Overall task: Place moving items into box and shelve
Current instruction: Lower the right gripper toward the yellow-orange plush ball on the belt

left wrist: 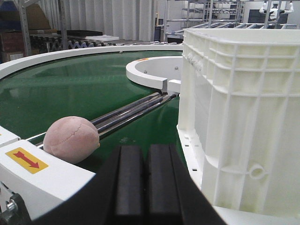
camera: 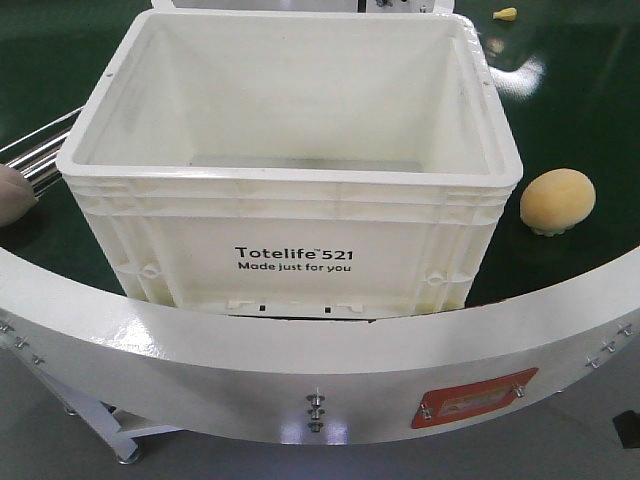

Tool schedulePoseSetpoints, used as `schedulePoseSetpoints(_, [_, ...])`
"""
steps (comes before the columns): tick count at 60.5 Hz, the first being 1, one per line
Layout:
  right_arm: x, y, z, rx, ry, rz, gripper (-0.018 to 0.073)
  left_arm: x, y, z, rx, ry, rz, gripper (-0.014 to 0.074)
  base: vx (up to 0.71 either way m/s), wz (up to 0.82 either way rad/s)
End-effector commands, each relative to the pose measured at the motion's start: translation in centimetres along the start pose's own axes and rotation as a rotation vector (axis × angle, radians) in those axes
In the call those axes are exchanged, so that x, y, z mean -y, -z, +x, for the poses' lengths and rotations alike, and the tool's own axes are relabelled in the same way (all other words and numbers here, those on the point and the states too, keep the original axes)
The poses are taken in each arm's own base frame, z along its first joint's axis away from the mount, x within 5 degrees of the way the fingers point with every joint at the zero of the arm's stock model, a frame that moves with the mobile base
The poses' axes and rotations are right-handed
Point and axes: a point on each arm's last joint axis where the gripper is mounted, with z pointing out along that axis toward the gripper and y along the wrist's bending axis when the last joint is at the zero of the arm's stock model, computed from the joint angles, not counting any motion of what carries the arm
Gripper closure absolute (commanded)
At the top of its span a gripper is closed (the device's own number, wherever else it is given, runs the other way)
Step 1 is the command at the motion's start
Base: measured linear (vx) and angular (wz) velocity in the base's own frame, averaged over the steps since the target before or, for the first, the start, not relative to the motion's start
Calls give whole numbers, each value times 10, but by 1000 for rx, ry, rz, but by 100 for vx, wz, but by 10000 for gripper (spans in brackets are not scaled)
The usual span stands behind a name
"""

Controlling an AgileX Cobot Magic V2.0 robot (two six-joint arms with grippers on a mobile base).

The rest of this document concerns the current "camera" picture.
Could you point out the white conveyor support leg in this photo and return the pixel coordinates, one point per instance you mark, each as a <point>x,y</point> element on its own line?
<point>118,429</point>

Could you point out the white machine frame behind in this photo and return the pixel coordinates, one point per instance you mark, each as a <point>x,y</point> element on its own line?
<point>348,6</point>

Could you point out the small yellow plush toy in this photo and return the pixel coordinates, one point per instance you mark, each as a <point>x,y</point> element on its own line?
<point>508,14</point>

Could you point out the pink plush fruit toy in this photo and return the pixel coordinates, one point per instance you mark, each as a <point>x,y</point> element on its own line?
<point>17,195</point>

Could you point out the steel roller rails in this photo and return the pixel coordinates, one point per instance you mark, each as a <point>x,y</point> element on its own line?
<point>34,154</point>

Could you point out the white plastic tote box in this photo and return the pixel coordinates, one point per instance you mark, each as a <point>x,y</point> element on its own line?
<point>349,166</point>

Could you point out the white curved conveyor rim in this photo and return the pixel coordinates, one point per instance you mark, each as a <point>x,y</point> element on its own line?
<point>309,382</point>

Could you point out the yellow plush fruit toy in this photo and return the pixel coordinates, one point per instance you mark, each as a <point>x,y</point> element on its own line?
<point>556,201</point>

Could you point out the orange warning label plate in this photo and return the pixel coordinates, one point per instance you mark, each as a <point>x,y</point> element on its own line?
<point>446,405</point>

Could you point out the black box on floor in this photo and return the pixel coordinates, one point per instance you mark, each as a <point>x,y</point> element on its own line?
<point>627,426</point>

